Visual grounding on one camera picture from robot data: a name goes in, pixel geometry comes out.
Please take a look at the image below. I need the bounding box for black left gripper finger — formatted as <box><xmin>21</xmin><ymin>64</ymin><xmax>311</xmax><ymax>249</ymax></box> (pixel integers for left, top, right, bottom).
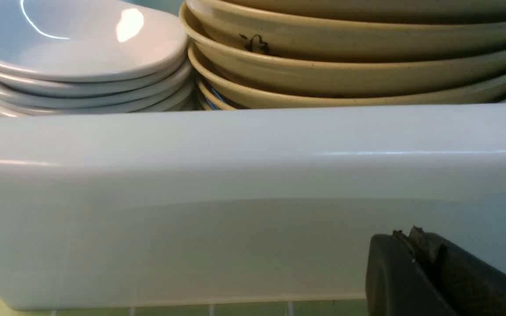
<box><xmin>365</xmin><ymin>226</ymin><xmax>506</xmax><ymax>316</ymax></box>

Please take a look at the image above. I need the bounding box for white shallow dish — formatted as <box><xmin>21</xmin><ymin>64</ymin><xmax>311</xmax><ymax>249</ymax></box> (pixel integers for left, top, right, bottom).
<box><xmin>0</xmin><ymin>79</ymin><xmax>193</xmax><ymax>111</ymax></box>
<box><xmin>0</xmin><ymin>0</ymin><xmax>188</xmax><ymax>83</ymax></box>
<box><xmin>0</xmin><ymin>59</ymin><xmax>192</xmax><ymax>98</ymax></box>

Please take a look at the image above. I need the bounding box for beige noodle bowl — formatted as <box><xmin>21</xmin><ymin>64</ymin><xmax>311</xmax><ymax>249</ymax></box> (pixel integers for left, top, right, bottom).
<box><xmin>179</xmin><ymin>0</ymin><xmax>506</xmax><ymax>62</ymax></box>
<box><xmin>188</xmin><ymin>44</ymin><xmax>506</xmax><ymax>109</ymax></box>
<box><xmin>179</xmin><ymin>4</ymin><xmax>506</xmax><ymax>98</ymax></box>

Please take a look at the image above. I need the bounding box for large white plastic bin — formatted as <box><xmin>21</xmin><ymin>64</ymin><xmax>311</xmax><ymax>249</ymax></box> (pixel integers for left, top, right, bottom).
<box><xmin>0</xmin><ymin>104</ymin><xmax>506</xmax><ymax>310</ymax></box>

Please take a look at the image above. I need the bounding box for green checkered table mat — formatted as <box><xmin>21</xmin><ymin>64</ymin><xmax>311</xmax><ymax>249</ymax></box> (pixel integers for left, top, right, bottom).
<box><xmin>0</xmin><ymin>299</ymin><xmax>368</xmax><ymax>316</ymax></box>

